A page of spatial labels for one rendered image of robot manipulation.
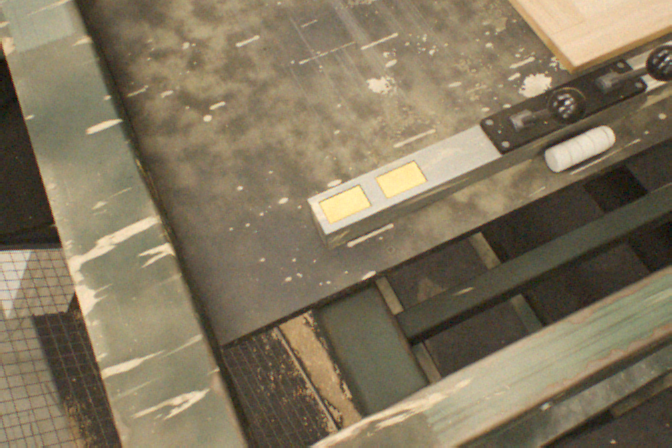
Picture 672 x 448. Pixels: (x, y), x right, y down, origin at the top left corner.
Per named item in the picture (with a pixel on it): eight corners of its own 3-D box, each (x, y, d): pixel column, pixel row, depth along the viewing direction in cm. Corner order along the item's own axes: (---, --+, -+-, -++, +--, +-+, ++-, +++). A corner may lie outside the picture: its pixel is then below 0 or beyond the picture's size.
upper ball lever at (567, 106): (536, 132, 79) (600, 114, 66) (509, 144, 79) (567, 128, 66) (524, 102, 79) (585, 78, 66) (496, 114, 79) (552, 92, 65)
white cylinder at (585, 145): (555, 177, 80) (612, 151, 81) (561, 163, 77) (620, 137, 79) (541, 158, 81) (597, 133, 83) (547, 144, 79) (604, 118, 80)
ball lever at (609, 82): (622, 94, 81) (700, 69, 68) (595, 106, 81) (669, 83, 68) (610, 65, 81) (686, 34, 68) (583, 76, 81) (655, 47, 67)
